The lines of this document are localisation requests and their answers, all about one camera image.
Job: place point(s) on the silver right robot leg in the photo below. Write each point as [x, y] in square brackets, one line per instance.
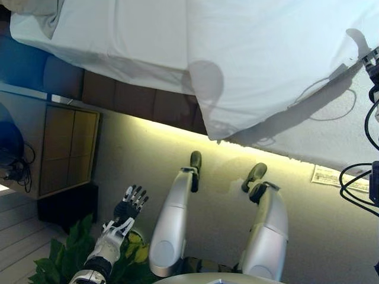
[272, 236]

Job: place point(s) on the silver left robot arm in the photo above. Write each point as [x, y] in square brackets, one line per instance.
[100, 251]

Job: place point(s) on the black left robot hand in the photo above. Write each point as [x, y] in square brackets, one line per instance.
[127, 208]

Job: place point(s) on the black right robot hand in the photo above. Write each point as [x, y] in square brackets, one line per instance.
[370, 60]

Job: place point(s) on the paper sheet on floor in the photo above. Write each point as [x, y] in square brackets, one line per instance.
[328, 176]

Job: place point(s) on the square wooden side table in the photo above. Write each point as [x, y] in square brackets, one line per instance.
[68, 148]

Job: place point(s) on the silver left robot leg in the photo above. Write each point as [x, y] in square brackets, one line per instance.
[174, 222]

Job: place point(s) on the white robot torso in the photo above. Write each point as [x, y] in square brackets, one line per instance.
[207, 279]

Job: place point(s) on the white bed sheet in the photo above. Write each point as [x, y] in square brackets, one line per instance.
[89, 32]

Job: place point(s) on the brown upholstered bed frame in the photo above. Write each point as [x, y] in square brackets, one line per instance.
[133, 100]

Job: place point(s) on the silver robot leg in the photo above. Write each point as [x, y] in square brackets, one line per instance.
[272, 236]
[174, 222]

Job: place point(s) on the white duvet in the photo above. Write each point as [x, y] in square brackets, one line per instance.
[266, 59]

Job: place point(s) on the green leafy plant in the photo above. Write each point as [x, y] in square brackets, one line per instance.
[65, 251]

